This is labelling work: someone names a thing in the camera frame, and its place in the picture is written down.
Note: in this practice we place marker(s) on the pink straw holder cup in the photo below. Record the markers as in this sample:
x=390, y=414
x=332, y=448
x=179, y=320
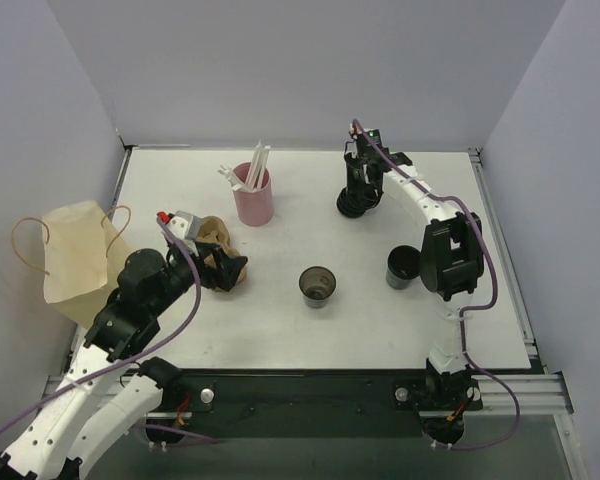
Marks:
x=256, y=208

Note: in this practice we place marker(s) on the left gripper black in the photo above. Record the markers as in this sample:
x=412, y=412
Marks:
x=214, y=265

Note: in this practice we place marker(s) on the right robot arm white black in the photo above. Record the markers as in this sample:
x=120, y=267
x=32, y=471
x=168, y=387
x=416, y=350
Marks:
x=451, y=259

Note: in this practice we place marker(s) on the brown paper bag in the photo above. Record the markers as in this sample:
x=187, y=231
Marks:
x=83, y=255

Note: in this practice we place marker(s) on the stack of black lids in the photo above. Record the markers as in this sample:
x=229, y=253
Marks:
x=352, y=214

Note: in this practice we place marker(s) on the brown cardboard cup carrier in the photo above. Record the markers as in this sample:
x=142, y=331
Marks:
x=213, y=230

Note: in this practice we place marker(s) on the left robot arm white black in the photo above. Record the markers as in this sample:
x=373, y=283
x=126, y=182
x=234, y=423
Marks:
x=75, y=427

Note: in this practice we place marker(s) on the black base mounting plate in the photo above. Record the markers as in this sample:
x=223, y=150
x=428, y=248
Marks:
x=228, y=404

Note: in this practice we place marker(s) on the white paper straw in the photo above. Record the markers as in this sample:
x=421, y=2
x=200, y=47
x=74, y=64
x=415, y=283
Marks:
x=254, y=167
x=263, y=163

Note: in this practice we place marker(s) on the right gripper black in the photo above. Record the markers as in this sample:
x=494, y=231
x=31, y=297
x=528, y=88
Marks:
x=355, y=186

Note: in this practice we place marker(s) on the dark translucent coffee cup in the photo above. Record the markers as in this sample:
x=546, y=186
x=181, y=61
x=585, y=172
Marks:
x=317, y=285

